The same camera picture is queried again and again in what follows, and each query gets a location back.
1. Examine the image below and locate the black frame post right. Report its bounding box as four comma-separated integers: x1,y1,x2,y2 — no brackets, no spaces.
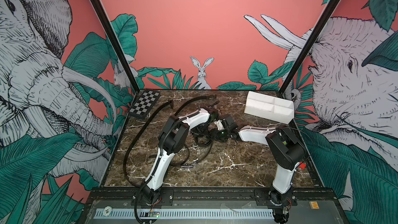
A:
278,0,341,96

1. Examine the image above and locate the orange warning sticker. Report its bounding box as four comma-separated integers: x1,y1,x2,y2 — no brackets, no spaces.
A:
309,201,320,209

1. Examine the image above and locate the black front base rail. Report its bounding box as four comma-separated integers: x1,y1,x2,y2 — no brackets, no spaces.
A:
86,187,335,207

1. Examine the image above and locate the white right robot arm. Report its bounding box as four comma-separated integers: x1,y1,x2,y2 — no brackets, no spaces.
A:
213,115,305,206

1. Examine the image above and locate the white divided storage box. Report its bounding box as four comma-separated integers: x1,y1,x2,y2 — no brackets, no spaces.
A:
244,91,294,124

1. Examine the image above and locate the white slotted cable duct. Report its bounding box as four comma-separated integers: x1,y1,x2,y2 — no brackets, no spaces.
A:
94,208,274,220

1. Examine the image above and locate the black belt with metal buckle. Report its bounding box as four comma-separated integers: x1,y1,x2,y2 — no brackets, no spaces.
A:
191,99,224,164

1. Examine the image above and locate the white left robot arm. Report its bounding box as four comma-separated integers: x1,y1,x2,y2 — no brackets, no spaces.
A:
135,106,219,204

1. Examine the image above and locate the black white checkerboard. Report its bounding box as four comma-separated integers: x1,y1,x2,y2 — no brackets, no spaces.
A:
129,89,160,119

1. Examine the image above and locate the red cube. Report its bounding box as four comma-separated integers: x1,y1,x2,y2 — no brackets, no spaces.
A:
298,162,306,170

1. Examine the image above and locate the black frame post left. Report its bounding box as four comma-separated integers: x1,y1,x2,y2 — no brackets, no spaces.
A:
90,0,140,93

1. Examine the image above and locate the black frame post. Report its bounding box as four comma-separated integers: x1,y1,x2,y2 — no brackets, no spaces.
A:
278,0,341,96
90,0,140,93

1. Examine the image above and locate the long black belt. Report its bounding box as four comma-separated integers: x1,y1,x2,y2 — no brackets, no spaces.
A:
122,100,174,188

